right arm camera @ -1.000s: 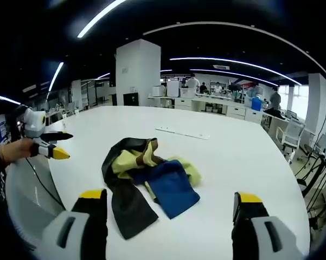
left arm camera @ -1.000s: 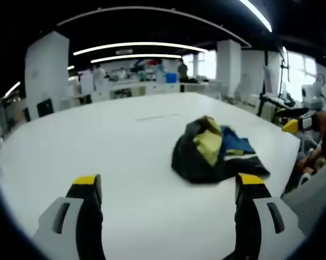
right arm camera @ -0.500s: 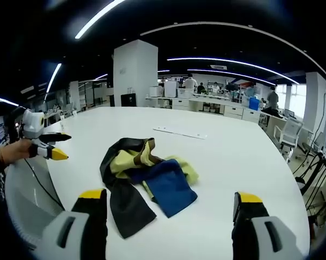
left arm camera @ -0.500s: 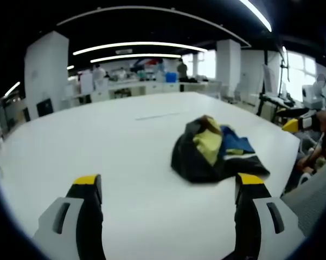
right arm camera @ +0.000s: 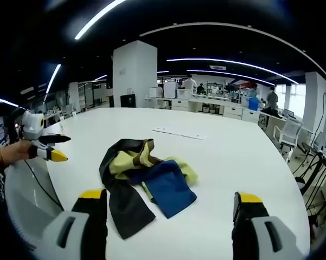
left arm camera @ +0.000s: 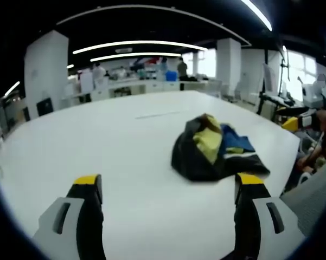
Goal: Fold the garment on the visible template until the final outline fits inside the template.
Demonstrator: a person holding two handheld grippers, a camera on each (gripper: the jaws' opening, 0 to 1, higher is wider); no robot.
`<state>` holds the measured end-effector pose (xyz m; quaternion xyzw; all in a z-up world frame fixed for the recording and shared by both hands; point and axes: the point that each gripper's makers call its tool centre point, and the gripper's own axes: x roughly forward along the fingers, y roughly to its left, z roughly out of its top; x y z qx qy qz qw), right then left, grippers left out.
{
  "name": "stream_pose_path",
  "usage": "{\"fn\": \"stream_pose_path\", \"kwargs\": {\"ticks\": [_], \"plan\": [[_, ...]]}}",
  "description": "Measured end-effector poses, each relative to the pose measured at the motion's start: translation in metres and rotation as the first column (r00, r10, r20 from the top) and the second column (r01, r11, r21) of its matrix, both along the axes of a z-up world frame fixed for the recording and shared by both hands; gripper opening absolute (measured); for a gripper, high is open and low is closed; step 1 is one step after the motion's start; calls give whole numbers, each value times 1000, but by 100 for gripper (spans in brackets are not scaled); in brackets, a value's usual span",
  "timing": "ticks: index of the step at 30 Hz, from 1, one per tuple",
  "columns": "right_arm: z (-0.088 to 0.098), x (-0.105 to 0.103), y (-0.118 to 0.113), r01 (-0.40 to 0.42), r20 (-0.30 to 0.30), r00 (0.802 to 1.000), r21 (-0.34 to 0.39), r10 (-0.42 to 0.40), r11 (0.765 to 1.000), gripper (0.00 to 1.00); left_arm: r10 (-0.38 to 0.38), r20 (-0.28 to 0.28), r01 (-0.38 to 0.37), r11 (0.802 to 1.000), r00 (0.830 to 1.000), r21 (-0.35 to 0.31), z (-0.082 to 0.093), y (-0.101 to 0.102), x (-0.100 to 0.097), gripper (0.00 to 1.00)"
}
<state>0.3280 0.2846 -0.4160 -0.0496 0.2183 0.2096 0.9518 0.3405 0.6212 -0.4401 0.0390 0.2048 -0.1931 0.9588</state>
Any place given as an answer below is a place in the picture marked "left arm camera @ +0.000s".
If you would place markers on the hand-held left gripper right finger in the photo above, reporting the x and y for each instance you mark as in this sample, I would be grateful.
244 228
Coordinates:
249 216

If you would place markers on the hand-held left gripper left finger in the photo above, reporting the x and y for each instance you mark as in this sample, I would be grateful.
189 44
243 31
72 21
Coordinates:
90 222

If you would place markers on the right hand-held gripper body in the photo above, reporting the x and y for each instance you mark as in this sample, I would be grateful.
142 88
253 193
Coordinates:
313 94

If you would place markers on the black yellow blue garment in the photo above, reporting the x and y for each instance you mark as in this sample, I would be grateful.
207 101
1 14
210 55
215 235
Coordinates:
198 154

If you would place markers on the person's right hand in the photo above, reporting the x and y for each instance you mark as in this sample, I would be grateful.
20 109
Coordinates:
324 120

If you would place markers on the black pole stand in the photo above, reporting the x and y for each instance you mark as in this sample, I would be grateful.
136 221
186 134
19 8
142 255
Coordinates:
284 70

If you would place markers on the person's grey clothing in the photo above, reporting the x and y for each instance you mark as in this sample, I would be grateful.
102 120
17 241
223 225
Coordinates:
312 195

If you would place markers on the long ceiling light strip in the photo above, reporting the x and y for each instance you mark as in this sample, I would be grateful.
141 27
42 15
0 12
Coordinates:
133 56
259 13
138 45

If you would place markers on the blue storage box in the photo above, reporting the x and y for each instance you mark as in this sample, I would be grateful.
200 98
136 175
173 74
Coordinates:
171 75

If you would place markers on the black chair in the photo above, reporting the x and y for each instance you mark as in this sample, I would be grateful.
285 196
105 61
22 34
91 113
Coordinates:
44 106

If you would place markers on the white cabinet row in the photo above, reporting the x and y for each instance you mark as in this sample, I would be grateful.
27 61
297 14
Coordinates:
152 86

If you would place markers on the white board panel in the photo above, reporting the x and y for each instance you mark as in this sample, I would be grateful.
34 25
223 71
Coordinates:
86 81

